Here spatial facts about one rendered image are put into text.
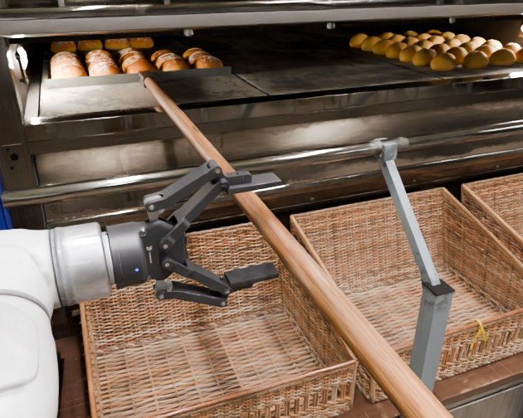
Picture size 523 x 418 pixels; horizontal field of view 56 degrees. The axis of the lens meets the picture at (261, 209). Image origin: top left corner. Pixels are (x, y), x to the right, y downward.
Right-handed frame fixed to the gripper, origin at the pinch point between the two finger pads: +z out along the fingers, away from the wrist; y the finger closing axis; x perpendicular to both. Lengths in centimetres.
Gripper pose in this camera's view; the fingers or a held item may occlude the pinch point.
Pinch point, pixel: (268, 227)
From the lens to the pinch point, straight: 64.9
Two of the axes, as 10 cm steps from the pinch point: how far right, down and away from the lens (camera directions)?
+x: 3.6, 4.2, -8.3
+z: 9.3, -1.6, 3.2
